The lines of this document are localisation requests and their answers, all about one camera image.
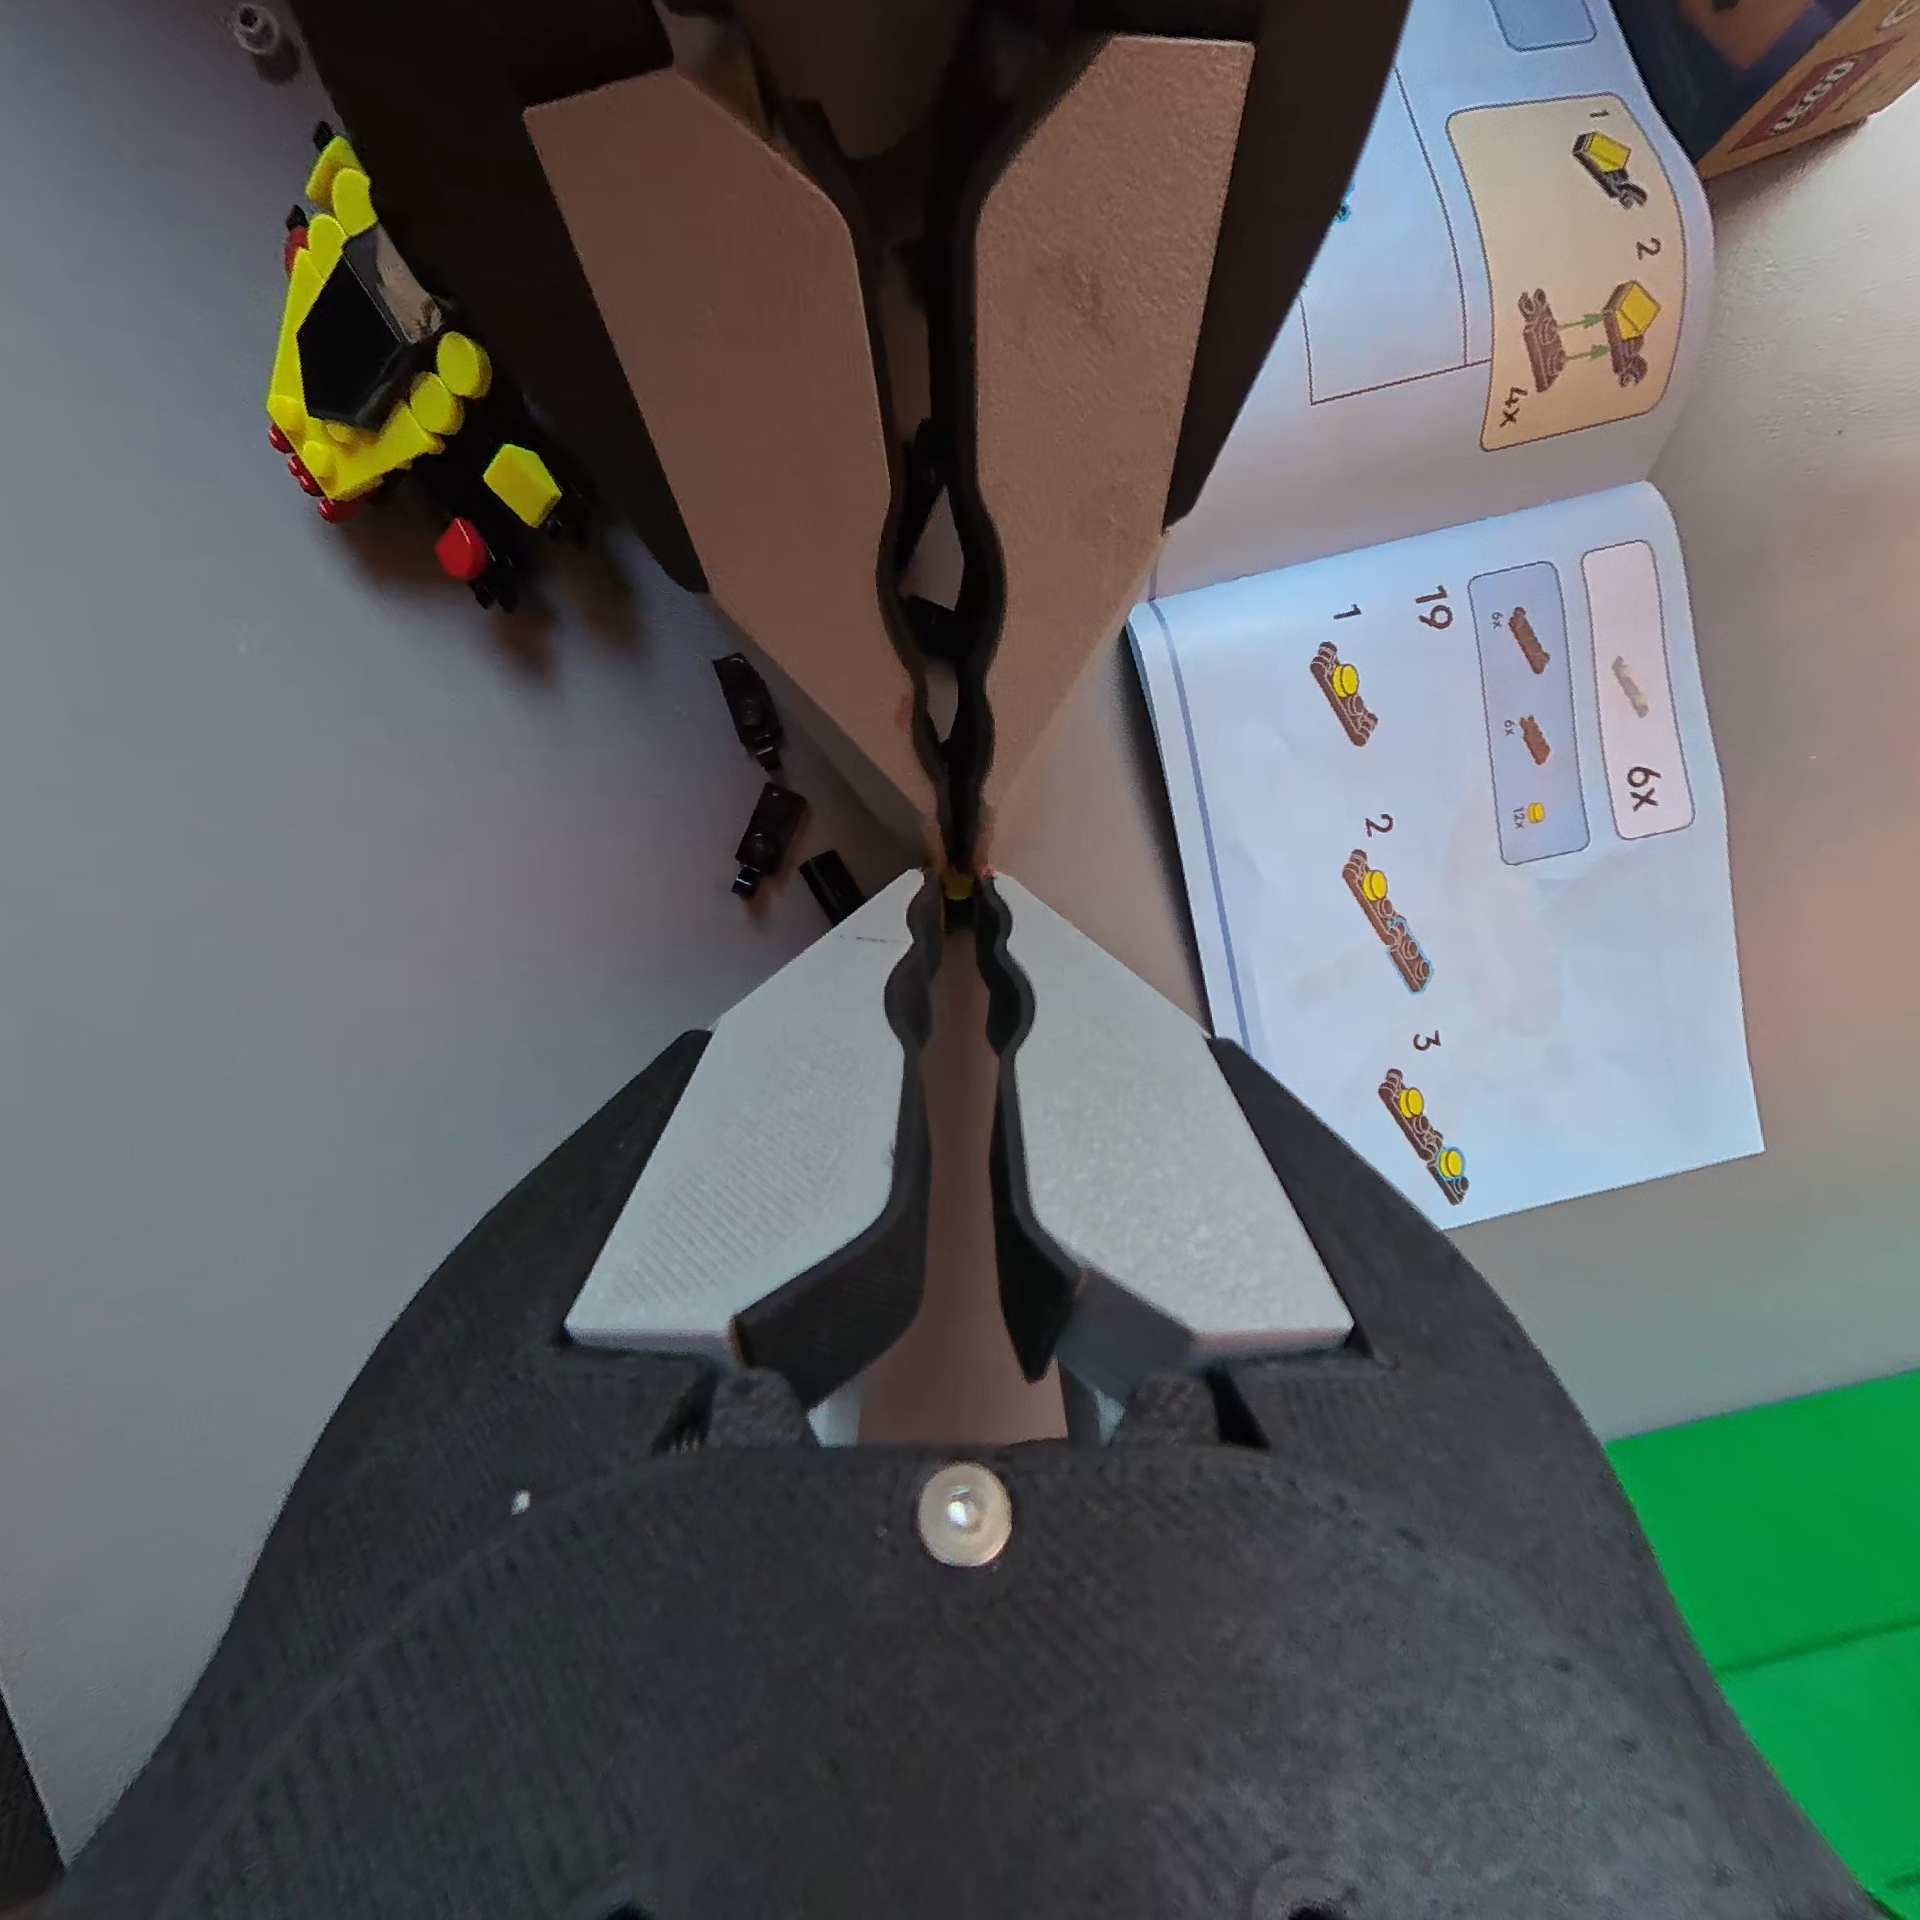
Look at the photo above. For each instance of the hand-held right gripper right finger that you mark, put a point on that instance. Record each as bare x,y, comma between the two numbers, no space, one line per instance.
1185,1184

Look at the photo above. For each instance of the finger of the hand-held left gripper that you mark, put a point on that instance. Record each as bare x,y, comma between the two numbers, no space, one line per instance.
1110,376
720,376

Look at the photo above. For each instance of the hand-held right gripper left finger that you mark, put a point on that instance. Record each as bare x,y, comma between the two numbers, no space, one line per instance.
734,1184

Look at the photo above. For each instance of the small round lego stud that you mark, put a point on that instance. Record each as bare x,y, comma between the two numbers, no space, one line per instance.
256,29

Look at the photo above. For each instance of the lego instruction booklet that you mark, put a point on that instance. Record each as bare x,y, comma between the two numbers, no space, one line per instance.
1306,930

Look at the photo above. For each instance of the yellow black lego model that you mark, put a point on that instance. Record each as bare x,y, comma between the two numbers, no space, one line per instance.
376,434

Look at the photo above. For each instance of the group of black lego plates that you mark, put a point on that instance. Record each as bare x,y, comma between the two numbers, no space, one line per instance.
746,704

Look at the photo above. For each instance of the lego set cardboard box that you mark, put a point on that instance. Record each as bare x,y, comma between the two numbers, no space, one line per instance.
1785,77

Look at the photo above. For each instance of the green board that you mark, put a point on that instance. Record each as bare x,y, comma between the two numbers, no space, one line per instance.
1800,1529

